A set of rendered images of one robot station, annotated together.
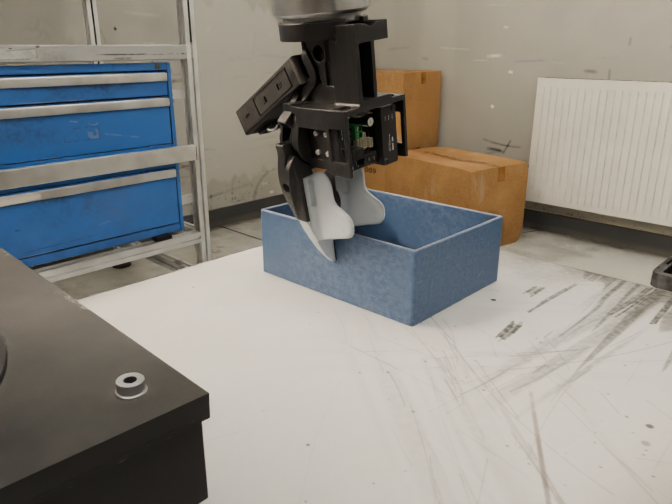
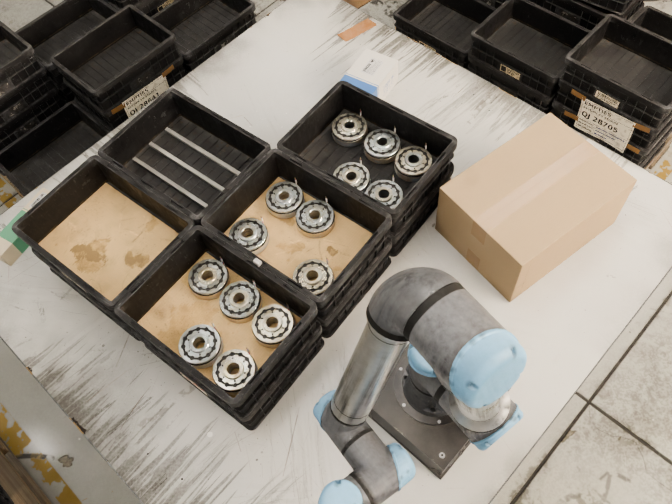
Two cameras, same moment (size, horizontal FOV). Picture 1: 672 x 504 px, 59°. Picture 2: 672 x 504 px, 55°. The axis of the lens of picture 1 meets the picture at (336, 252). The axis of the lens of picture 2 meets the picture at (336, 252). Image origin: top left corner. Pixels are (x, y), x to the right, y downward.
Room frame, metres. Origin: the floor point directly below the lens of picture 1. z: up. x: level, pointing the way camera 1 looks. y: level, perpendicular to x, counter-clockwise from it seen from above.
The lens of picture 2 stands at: (0.69, 0.10, 2.28)
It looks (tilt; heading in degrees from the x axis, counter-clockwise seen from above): 59 degrees down; 187
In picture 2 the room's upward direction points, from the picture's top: 8 degrees counter-clockwise
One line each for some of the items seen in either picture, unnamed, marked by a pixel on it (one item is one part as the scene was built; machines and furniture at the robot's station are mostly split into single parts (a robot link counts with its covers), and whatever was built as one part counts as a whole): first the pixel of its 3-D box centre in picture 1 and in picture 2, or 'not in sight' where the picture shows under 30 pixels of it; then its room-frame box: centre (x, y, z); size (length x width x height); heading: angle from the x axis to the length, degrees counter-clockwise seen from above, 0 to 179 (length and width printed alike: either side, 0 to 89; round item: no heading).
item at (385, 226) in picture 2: not in sight; (295, 222); (-0.21, -0.09, 0.92); 0.40 x 0.30 x 0.02; 52
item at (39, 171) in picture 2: not in sight; (65, 164); (-0.98, -1.14, 0.26); 0.40 x 0.30 x 0.23; 136
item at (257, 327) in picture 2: not in sight; (272, 323); (0.04, -0.15, 0.86); 0.10 x 0.10 x 0.01
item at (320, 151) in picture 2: not in sight; (366, 157); (-0.44, 0.09, 0.87); 0.40 x 0.30 x 0.11; 52
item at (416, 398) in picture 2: not in sight; (435, 377); (0.19, 0.23, 0.85); 0.15 x 0.15 x 0.10
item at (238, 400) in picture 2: not in sight; (215, 309); (0.03, -0.28, 0.92); 0.40 x 0.30 x 0.02; 52
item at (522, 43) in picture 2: not in sight; (526, 67); (-1.31, 0.76, 0.31); 0.40 x 0.30 x 0.34; 46
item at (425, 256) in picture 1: (378, 244); not in sight; (0.59, -0.04, 0.74); 0.20 x 0.15 x 0.07; 47
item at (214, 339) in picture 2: not in sight; (199, 344); (0.09, -0.33, 0.86); 0.10 x 0.10 x 0.01
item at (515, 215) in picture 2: not in sight; (530, 205); (-0.30, 0.53, 0.80); 0.40 x 0.30 x 0.20; 126
